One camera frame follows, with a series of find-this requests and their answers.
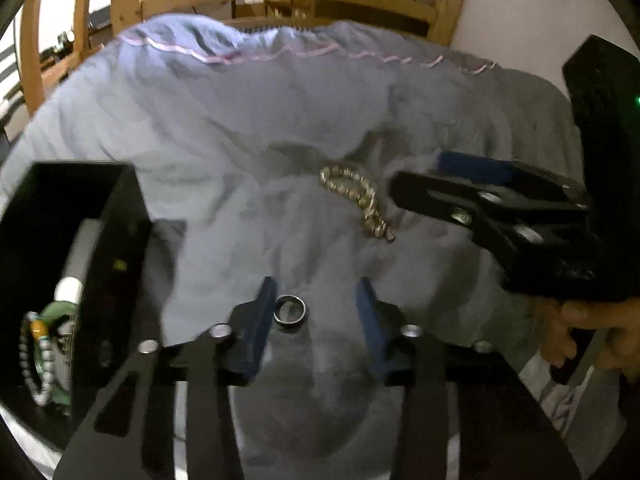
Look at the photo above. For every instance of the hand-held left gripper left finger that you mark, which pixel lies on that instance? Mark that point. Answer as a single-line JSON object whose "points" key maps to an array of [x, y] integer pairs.
{"points": [[260, 320]]}

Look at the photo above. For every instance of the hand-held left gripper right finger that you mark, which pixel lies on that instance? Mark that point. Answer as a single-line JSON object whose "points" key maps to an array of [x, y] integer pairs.
{"points": [[372, 325]]}

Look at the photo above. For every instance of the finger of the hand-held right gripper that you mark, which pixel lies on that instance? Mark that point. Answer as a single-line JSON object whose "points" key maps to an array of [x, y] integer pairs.
{"points": [[440, 192], [470, 162]]}

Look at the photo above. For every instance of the green jade bangle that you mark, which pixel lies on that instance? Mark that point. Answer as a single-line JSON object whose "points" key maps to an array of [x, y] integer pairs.
{"points": [[55, 310]]}

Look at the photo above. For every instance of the black jewelry box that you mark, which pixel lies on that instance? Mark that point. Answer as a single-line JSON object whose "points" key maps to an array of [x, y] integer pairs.
{"points": [[50, 200]]}

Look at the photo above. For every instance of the person's right hand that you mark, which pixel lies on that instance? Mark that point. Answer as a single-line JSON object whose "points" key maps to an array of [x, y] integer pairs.
{"points": [[622, 330]]}

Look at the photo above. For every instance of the white round disc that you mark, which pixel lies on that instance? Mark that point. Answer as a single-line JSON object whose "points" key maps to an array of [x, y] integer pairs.
{"points": [[69, 290]]}

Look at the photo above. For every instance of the grey-blue quilt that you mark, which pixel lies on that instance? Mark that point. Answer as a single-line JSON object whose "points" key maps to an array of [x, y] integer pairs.
{"points": [[200, 135]]}

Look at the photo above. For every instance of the wooden ladder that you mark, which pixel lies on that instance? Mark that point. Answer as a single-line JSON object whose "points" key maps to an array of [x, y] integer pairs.
{"points": [[82, 10]]}

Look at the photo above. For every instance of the wooden bed frame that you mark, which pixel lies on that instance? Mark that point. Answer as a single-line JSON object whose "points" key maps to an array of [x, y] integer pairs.
{"points": [[250, 2]]}

